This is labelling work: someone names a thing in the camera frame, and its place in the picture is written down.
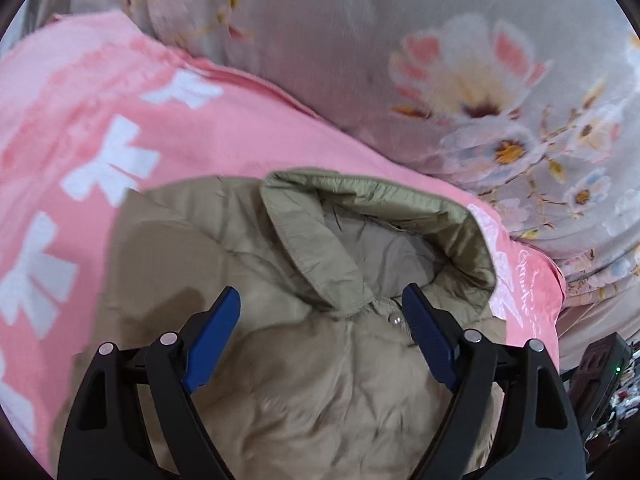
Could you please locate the dark box with green light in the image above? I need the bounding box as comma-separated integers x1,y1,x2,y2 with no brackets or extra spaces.
560,332,640,441

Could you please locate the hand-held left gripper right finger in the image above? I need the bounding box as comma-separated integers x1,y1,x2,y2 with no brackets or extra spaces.
402,283,589,480

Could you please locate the khaki padded jacket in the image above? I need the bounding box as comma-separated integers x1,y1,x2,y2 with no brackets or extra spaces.
50,169,506,480

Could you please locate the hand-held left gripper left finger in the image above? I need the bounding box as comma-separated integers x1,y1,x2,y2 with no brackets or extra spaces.
57,286,242,480

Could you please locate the grey floral quilt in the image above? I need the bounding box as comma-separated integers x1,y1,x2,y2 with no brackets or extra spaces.
35,0,640,361

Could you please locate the pink blanket with white bows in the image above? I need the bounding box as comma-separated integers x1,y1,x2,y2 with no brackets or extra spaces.
0,10,566,471

